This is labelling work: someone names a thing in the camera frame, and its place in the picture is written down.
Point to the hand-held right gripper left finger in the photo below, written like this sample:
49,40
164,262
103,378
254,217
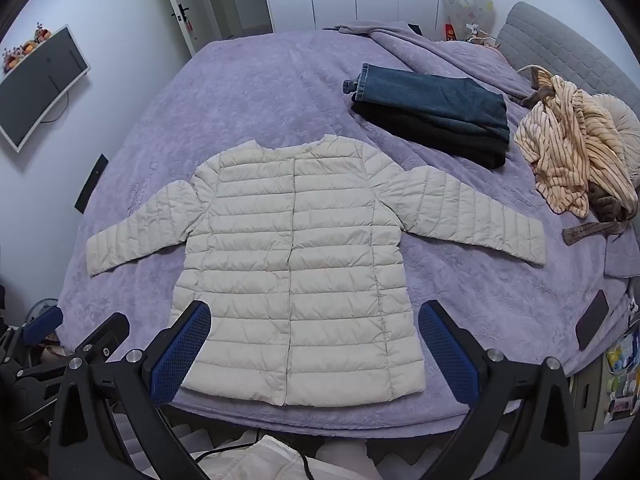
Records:
180,355

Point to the purple bed blanket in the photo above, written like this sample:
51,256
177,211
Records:
250,110

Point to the black phone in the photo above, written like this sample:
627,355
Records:
592,320

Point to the folded black garment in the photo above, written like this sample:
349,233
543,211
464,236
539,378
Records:
450,142

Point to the round beige cushion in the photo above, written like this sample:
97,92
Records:
622,120

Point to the orange flower decoration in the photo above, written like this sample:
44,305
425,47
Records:
27,47

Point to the round white fan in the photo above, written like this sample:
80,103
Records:
462,0

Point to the bedside cabinet with stickers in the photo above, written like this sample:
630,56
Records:
590,400

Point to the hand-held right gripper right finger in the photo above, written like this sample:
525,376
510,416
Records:
445,355

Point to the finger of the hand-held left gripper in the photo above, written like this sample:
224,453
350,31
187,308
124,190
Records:
106,332
42,321

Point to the white garment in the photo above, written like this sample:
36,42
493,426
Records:
260,465

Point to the beige striped shirt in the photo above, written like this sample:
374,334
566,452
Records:
565,160

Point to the black wall panel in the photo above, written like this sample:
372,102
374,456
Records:
91,183

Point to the cream puffer jacket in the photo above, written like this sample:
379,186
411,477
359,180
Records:
300,260

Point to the folded blue jeans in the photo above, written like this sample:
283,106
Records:
440,100

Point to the grey padded headboard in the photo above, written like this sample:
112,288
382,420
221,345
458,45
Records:
560,45

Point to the wall-mounted grey monitor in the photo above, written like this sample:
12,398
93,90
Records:
35,90

